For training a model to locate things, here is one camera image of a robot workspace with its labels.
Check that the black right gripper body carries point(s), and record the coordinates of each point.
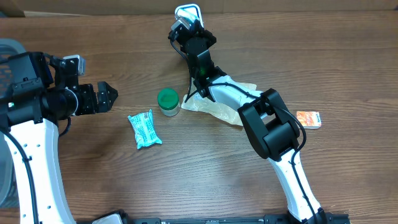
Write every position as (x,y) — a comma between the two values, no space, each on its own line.
(211,40)

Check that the small teal tissue pack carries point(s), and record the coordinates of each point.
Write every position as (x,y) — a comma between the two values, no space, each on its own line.
(187,12)

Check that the orange snack packet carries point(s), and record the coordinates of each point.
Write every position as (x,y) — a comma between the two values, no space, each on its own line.
(309,119)

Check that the teal tissue packet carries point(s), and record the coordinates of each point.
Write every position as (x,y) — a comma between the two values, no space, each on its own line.
(144,130)

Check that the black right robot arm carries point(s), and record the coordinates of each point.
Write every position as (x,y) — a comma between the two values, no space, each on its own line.
(273,131)

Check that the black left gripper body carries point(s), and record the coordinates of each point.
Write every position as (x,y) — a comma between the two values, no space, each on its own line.
(90,99)

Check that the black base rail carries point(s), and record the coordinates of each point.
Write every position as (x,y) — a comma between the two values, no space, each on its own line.
(120,216)

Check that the white barcode scanner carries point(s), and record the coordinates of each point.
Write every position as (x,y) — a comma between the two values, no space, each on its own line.
(199,17)

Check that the grey plastic mesh basket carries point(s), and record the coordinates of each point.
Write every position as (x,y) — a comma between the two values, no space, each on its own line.
(9,195)

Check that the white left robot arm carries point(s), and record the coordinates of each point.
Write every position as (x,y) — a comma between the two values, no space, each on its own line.
(41,90)

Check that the beige plastic pouch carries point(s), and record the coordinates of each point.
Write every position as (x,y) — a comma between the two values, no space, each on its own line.
(216,109)

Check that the green lid jar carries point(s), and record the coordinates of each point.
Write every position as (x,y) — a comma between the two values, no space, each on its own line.
(168,102)

